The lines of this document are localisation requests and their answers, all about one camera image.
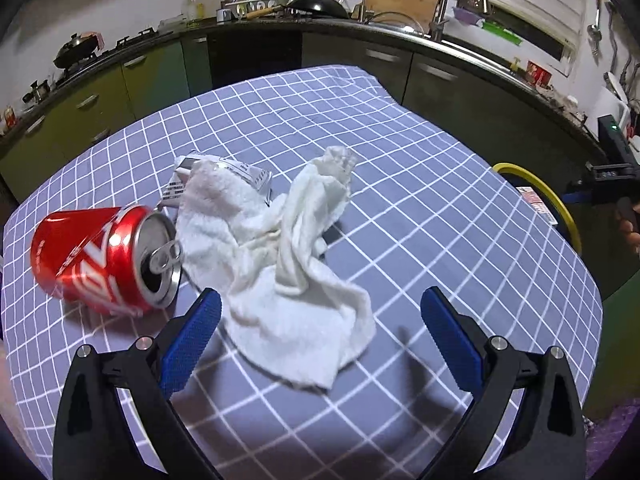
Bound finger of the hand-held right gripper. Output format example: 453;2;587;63
564;180;596;206

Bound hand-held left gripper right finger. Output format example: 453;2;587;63
420;286;587;480

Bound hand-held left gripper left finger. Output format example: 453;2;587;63
52;287;223;480

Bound yellow-rimmed trash bin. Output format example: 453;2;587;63
492;162;586;261

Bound pink milk carton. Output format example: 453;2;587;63
517;187;558;226

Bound white tissue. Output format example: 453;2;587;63
175;146;377;391

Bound red soda can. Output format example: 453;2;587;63
31;205;185;317

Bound silver wrapper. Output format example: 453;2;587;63
160;152;273;211

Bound person's right hand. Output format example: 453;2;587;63
617;209;640;257

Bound white electric kettle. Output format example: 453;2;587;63
592;72;632;131

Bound red instant noodle cup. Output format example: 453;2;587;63
526;60;553;86

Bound hanging steel ladle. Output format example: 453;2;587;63
586;0;603;43

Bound purple checked tablecloth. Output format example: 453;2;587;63
0;62;603;480

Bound green plastic tray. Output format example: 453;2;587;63
482;20;523;43

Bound purple checked fabric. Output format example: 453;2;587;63
585;400;640;480

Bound purple plastic container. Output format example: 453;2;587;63
452;6;488;26

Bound tall steel kitchen faucet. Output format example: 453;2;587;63
430;0;491;43

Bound steel kitchen sink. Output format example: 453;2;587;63
350;15;501;56

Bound glass pot lid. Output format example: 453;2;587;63
370;11;426;36

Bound green kitchen counter cabinets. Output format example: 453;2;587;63
0;17;640;301

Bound small steel pot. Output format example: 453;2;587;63
22;80;51;103

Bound gas stove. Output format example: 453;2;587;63
50;27;156;86

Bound black lidded pot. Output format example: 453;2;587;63
52;32;98;68

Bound black wok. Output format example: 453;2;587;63
287;0;348;18

